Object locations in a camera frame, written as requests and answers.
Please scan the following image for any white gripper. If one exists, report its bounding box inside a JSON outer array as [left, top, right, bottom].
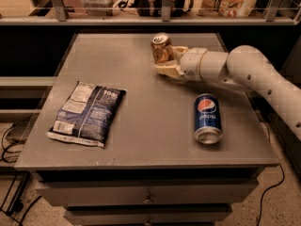
[[155, 46, 208, 81]]

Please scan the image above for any orange soda can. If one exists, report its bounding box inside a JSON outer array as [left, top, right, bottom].
[[150, 33, 174, 64]]

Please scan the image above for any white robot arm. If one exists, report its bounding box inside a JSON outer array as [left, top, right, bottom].
[[153, 45, 301, 139]]

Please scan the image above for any blue Pepsi can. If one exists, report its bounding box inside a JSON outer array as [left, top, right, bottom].
[[194, 93, 223, 145]]

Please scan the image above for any black backpack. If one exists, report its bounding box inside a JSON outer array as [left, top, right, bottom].
[[133, 0, 194, 17]]

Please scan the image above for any colourful snack bag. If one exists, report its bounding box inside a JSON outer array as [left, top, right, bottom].
[[198, 0, 257, 18]]

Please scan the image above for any blue chip bag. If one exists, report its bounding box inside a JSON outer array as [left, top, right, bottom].
[[47, 81, 126, 148]]

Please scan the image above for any grey drawer cabinet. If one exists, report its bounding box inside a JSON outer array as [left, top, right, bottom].
[[13, 31, 280, 226]]

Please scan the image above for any grey metal railing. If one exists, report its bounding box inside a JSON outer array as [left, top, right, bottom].
[[0, 0, 301, 25]]

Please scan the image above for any upper grey drawer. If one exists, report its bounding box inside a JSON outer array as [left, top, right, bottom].
[[36, 180, 258, 207]]

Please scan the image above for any grey drawer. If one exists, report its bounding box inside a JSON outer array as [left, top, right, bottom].
[[64, 205, 231, 226], [36, 180, 258, 207]]

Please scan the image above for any lower grey drawer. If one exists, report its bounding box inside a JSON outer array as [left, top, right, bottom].
[[64, 205, 231, 226]]

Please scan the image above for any black cable right floor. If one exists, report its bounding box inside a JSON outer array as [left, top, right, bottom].
[[255, 163, 286, 226]]

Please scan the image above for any black cables left floor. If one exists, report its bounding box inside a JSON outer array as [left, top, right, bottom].
[[0, 115, 41, 226]]

